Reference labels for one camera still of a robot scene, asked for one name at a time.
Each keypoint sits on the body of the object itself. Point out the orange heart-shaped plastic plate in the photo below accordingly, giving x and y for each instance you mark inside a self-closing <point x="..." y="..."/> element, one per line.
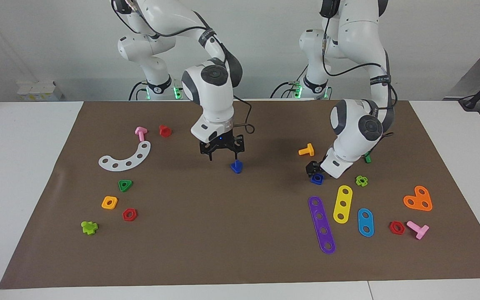
<point x="417" y="198"/>

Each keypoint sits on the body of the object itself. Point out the green triangular plastic nut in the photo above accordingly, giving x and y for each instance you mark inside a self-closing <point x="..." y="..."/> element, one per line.
<point x="129" y="183"/>

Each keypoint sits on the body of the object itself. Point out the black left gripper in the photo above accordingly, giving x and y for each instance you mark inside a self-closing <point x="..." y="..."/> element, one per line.
<point x="318" y="166"/>

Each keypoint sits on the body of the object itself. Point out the white cardboard box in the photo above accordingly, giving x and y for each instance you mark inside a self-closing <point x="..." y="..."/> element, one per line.
<point x="36" y="89"/>

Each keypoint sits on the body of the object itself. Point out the blue two-hole plastic plate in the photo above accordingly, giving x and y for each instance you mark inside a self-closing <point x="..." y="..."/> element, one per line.
<point x="365" y="222"/>

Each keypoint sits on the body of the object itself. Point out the lime cross-head plastic bolt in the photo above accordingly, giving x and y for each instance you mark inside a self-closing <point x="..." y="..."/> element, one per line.
<point x="89" y="228"/>

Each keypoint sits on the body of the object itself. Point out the red hexagonal plastic nut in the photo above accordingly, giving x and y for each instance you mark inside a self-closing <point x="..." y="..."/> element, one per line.
<point x="402" y="228"/>
<point x="135" y="215"/>

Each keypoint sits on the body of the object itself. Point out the orange plastic bolt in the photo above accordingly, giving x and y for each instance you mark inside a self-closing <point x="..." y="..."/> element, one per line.
<point x="308" y="150"/>

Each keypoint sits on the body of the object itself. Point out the red plastic bolt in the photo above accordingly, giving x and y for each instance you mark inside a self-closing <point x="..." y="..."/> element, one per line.
<point x="165" y="131"/>

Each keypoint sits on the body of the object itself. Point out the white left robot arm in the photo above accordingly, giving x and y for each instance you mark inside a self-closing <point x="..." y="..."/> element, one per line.
<point x="356" y="121"/>

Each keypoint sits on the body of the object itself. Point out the blue plastic bolt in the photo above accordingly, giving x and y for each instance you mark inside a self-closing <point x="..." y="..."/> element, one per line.
<point x="236" y="167"/>

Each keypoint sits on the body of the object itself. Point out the lime cross-shaped plastic nut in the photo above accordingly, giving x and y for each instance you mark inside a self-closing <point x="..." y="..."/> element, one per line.
<point x="365" y="181"/>

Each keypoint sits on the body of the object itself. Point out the blue square plastic nut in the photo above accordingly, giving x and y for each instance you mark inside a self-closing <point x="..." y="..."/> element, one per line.
<point x="313" y="180"/>

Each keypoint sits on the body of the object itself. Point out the dark green plastic bolt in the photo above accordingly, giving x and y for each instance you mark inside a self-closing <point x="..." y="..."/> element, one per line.
<point x="367" y="158"/>

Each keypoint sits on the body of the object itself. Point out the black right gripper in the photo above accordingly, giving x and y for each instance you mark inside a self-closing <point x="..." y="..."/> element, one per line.
<point x="222" y="143"/>

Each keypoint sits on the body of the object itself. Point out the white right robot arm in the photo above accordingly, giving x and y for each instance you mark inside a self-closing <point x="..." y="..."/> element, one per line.
<point x="213" y="87"/>

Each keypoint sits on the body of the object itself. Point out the pink plastic bolt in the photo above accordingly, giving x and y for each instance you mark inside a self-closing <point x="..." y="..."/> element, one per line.
<point x="420" y="231"/>
<point x="141" y="134"/>

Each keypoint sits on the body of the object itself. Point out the orange square plastic nut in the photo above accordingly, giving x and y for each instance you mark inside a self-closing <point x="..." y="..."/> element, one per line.
<point x="115" y="200"/>

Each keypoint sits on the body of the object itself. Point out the purple four-hole plastic plate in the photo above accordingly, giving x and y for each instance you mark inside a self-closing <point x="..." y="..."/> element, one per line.
<point x="321" y="223"/>

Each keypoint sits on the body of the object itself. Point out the white curved five-hole plate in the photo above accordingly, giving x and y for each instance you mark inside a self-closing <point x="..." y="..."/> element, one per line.
<point x="134" y="160"/>

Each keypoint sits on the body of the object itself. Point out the brown table mat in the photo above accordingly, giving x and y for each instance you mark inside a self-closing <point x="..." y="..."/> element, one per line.
<point x="240" y="233"/>

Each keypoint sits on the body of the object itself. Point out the yellow three-hole plastic plate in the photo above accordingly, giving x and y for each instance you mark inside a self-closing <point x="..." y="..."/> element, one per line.
<point x="343" y="198"/>

